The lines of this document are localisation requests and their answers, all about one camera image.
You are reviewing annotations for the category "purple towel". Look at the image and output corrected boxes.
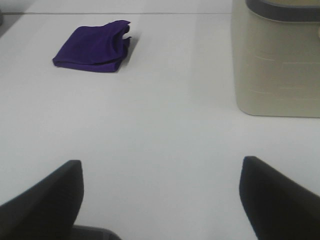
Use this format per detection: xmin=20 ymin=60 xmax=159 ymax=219
xmin=52 ymin=20 xmax=131 ymax=73

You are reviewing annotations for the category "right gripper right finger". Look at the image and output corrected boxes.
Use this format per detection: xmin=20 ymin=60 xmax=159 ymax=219
xmin=239 ymin=156 xmax=320 ymax=240

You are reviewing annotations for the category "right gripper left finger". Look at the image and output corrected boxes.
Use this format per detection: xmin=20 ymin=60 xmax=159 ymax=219
xmin=0 ymin=160 xmax=83 ymax=240

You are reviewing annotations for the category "beige bin with grey rim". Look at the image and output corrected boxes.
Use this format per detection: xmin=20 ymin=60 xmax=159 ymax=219
xmin=231 ymin=0 xmax=320 ymax=118

